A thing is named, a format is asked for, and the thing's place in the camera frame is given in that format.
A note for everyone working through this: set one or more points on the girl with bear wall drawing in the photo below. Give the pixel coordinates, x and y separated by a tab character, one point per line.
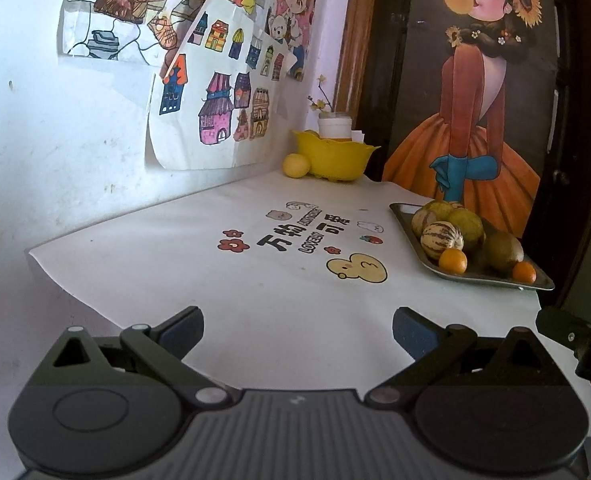
295	10

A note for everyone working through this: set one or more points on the yellow flower sprig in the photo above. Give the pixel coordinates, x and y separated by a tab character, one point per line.
320	102

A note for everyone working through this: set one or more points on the yellow round fruit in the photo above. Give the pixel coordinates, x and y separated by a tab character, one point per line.
296	166

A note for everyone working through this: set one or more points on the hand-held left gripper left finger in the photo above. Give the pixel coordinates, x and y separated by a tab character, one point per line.
181	332

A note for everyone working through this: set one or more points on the dark wooden door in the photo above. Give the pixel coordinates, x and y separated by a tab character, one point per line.
580	110

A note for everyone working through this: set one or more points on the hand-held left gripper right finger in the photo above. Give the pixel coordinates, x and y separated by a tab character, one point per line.
415	332

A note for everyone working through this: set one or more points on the white plastic jar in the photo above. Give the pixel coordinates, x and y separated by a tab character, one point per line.
334	127

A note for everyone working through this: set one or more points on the olive brown oval fruit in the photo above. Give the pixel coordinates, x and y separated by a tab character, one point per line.
470	227

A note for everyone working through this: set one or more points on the white folded paper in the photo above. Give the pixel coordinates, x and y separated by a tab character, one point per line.
357	136

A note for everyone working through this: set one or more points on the brown round fruit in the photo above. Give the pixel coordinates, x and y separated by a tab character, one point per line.
420	221

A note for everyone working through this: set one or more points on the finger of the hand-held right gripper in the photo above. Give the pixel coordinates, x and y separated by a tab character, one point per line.
565	330

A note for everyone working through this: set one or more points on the orange dress girl wall poster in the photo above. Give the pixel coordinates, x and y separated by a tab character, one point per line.
475	135

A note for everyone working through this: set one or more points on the small orange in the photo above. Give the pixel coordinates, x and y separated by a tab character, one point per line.
453	262
524	271

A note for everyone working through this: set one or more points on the yellow plastic bowl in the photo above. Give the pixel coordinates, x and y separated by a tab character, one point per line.
335	160

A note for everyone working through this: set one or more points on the colourful houses wall drawing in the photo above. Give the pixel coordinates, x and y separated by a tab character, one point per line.
215	110

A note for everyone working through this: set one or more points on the striped small melon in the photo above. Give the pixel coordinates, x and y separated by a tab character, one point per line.
441	236

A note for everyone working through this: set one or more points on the brown wooden door frame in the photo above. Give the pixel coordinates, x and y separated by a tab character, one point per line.
355	50

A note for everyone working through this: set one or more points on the boy with fan wall drawing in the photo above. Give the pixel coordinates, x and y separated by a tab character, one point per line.
140	5

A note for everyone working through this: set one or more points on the metal tray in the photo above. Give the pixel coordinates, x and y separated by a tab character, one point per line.
480	275

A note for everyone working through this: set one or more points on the brown green kiwi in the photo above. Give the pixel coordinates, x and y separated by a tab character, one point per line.
503	251

